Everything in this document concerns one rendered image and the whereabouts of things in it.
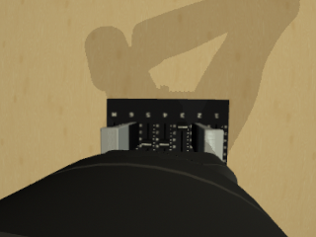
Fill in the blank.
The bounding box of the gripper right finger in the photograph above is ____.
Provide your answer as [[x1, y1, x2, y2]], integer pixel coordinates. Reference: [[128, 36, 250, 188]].
[[192, 123, 223, 160]]

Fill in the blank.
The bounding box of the black lighting desk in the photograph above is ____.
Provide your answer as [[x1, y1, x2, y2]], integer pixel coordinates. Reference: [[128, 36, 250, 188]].
[[107, 99, 229, 165]]

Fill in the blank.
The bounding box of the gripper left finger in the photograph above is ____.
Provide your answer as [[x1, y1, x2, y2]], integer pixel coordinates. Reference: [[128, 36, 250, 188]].
[[101, 122, 139, 154]]

